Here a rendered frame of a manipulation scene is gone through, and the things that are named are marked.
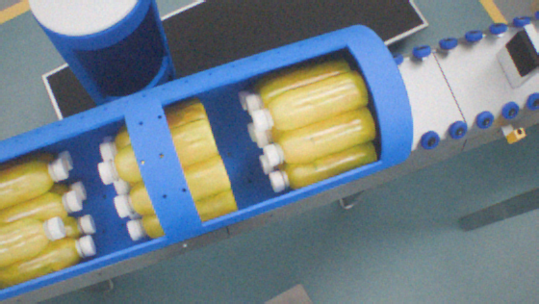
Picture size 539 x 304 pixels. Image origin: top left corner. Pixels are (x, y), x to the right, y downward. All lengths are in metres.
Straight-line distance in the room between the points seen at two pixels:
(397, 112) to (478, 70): 0.47
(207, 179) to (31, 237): 0.33
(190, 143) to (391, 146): 0.35
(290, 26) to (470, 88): 1.02
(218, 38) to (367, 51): 1.26
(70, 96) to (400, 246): 1.41
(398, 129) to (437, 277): 1.31
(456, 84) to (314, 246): 1.00
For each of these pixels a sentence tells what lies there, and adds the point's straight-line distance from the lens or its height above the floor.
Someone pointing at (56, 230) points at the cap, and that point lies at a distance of 1.00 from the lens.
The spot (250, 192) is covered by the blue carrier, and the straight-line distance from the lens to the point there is 1.11.
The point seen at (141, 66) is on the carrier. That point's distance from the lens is 2.04.
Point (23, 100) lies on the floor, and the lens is 2.40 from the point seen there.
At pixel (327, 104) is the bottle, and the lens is 0.95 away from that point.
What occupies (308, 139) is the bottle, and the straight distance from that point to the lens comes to 0.97.
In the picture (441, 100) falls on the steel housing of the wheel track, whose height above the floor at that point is 0.93.
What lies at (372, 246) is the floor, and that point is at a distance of 2.14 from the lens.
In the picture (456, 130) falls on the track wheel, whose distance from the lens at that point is 1.25.
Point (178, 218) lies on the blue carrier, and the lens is 0.91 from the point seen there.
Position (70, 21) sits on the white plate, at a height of 1.04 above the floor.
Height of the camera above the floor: 2.07
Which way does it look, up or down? 75 degrees down
